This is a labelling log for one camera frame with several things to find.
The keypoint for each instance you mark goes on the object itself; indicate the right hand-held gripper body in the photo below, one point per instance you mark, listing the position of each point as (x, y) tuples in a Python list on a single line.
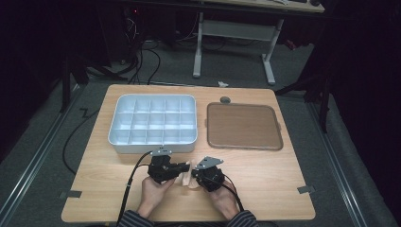
[(209, 178)]

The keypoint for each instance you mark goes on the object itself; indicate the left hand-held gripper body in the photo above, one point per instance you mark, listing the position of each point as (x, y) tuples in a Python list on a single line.
[(160, 170)]

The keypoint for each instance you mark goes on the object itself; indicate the cream knit sock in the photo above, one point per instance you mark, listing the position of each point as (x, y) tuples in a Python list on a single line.
[(186, 179)]

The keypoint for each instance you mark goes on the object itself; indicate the white divided storage box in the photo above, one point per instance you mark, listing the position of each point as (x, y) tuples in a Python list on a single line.
[(153, 123)]

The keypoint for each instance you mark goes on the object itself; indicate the person's left hand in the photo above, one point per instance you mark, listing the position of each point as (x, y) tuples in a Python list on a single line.
[(154, 192)]

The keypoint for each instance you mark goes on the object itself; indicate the person's right hand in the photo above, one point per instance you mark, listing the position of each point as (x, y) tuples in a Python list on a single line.
[(223, 198)]

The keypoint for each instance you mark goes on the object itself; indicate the brown wood-look tray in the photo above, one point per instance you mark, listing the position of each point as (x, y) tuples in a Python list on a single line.
[(244, 126)]

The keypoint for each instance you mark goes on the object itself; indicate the grey round table grommet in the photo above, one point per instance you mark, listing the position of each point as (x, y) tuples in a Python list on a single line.
[(225, 100)]

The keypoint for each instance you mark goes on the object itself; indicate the grey tape piece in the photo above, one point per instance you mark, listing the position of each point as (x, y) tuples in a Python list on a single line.
[(306, 189), (74, 194)]

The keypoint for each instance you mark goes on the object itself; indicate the white paper scrap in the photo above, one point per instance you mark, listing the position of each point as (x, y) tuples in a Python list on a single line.
[(223, 84)]

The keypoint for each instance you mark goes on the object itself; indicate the black metal stand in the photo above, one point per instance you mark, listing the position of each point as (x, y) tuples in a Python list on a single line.
[(324, 104), (65, 85)]

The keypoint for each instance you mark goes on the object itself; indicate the white-legged wooden desk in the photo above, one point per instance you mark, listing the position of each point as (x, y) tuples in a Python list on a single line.
[(236, 30)]

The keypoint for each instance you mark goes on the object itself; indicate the metal floor rail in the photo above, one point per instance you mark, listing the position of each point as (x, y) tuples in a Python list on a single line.
[(34, 160), (337, 164)]

